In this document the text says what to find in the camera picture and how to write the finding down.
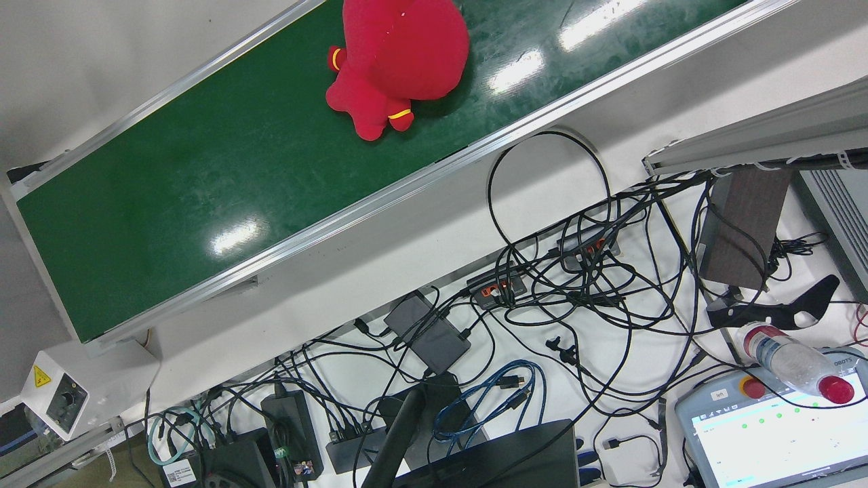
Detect black mini computer box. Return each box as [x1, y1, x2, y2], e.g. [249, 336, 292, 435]
[161, 428, 275, 488]

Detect teal cable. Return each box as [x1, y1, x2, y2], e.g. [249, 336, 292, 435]
[148, 407, 204, 467]

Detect clear bottle with red cap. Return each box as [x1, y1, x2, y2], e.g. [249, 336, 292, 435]
[738, 322, 856, 405]

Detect white conveyor control box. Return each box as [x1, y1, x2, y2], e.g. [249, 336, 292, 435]
[20, 350, 90, 441]

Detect aluminium profile cell frame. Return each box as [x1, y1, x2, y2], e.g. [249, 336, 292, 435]
[643, 75, 868, 178]

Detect black USB hub orange ports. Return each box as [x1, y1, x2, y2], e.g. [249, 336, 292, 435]
[467, 266, 528, 310]
[557, 226, 621, 272]

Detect black flat power adapter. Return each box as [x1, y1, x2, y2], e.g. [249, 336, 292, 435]
[384, 293, 471, 375]

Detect long black looped cable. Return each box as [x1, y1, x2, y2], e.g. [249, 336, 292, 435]
[487, 131, 611, 272]

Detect green conveyor belt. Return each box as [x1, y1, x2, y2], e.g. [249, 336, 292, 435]
[0, 0, 801, 346]

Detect black curved bracket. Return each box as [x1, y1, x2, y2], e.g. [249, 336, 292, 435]
[707, 274, 840, 331]

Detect black multiport hub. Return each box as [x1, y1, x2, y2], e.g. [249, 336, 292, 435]
[325, 420, 372, 475]

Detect red plush toy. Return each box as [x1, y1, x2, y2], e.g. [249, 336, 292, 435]
[325, 0, 471, 142]

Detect blue coiled cable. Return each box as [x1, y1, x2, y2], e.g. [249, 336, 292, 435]
[433, 359, 547, 445]

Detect black power brick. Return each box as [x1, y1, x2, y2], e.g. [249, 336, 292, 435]
[261, 390, 325, 482]

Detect dark brown wood-grain block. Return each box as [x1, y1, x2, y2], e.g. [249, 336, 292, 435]
[698, 166, 793, 291]

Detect black Huawei monitor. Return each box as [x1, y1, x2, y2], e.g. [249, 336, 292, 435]
[361, 373, 580, 488]

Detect grey ribbed metal panel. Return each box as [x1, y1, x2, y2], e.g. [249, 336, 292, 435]
[793, 168, 868, 302]

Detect grey robot teach pendant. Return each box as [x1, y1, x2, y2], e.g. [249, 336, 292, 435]
[675, 347, 868, 488]

